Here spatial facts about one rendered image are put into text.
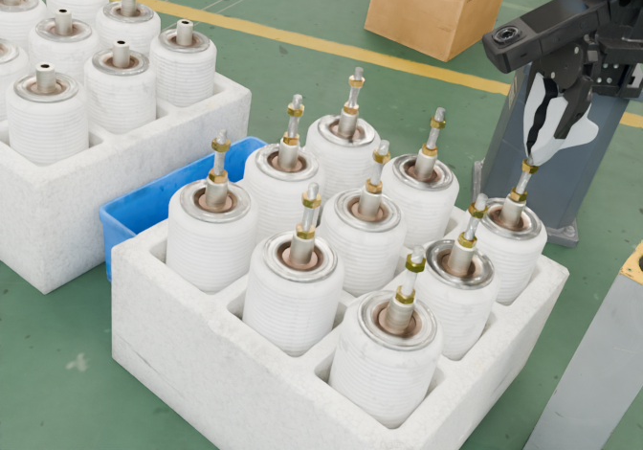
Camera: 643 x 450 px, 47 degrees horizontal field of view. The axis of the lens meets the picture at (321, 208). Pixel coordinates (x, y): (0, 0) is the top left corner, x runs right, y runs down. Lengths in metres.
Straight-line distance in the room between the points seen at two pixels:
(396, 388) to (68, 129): 0.52
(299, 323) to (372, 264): 0.12
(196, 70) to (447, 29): 0.87
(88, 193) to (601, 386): 0.65
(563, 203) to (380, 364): 0.69
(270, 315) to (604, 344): 0.34
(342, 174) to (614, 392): 0.40
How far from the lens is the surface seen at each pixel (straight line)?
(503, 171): 1.26
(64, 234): 1.00
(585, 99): 0.75
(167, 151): 1.07
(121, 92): 1.01
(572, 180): 1.27
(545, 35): 0.73
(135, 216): 1.04
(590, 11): 0.74
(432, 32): 1.84
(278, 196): 0.84
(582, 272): 1.29
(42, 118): 0.95
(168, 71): 1.09
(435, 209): 0.88
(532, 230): 0.87
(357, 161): 0.92
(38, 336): 1.00
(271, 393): 0.75
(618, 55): 0.76
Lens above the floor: 0.73
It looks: 36 degrees down
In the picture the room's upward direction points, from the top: 12 degrees clockwise
